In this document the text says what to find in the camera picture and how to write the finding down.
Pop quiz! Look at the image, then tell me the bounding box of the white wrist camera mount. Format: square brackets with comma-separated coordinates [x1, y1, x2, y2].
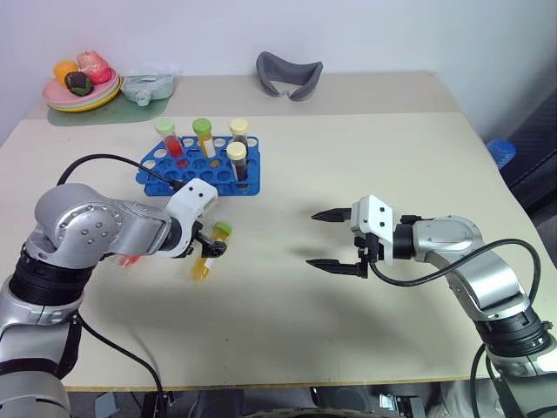
[155, 177, 219, 260]
[349, 194, 398, 267]

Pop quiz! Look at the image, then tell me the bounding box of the grey metal bracket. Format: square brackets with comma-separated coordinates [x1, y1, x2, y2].
[377, 393, 426, 418]

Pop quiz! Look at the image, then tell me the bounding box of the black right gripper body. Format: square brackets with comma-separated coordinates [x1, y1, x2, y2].
[352, 232, 380, 280]

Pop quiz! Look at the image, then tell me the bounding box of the yellow test tube green cap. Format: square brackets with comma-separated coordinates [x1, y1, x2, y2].
[191, 117, 218, 159]
[189, 221, 233, 285]

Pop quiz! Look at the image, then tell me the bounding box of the stack of coloured plates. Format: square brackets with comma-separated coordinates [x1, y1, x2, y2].
[46, 74, 124, 114]

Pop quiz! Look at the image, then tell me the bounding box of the black right arm lower cable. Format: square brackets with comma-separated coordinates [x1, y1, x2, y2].
[468, 342, 523, 418]

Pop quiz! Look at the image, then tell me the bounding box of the orange toy food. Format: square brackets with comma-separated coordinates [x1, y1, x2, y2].
[52, 59, 80, 80]

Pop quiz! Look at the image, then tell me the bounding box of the pale green soft container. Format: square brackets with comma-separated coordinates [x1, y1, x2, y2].
[119, 71, 178, 108]

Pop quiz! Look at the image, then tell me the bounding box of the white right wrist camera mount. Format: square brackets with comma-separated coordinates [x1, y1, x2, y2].
[349, 194, 398, 267]

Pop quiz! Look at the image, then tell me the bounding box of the red tube pale green cap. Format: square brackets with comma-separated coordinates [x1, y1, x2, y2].
[153, 118, 186, 158]

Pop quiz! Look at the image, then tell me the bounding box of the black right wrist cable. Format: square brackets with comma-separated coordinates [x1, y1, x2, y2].
[368, 238, 541, 307]

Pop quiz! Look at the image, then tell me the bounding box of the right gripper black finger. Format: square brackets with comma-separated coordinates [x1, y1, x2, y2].
[305, 258, 360, 277]
[311, 207, 353, 226]

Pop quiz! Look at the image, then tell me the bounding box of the black carbon-textured case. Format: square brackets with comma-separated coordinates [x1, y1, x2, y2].
[499, 98, 557, 215]

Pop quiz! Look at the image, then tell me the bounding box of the pink plate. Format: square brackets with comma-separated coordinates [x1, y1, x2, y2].
[41, 68, 121, 107]

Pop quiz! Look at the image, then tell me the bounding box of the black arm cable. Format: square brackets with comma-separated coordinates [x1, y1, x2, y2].
[468, 342, 523, 418]
[77, 313, 170, 418]

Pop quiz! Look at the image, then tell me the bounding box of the blue test tube rack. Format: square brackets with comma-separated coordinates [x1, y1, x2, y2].
[135, 135, 262, 198]

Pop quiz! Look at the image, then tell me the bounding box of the brown and green toy food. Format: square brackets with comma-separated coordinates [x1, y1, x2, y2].
[64, 71, 94, 96]

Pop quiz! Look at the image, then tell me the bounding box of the black left arm lower cable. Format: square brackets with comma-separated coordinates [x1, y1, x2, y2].
[77, 313, 170, 418]

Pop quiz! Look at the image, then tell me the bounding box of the grey padded face mask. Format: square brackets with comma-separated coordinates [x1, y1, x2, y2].
[255, 51, 325, 103]

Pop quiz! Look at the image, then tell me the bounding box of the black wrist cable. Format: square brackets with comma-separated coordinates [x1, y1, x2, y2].
[368, 238, 541, 307]
[57, 153, 186, 190]

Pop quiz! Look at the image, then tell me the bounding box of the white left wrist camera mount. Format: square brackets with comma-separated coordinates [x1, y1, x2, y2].
[155, 177, 219, 260]

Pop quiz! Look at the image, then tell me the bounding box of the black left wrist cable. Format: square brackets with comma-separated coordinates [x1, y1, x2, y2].
[57, 153, 186, 190]

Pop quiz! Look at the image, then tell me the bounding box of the blue bottle cap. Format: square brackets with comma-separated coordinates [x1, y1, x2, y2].
[486, 138, 518, 170]

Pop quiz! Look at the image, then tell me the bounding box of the pink toy food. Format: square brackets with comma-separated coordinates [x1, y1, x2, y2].
[76, 51, 111, 85]

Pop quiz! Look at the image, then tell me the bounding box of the green placemat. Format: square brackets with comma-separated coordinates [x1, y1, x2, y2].
[46, 96, 171, 128]

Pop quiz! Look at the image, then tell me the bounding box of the dark tube cream cap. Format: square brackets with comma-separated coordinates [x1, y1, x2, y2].
[228, 118, 251, 150]
[225, 141, 251, 189]

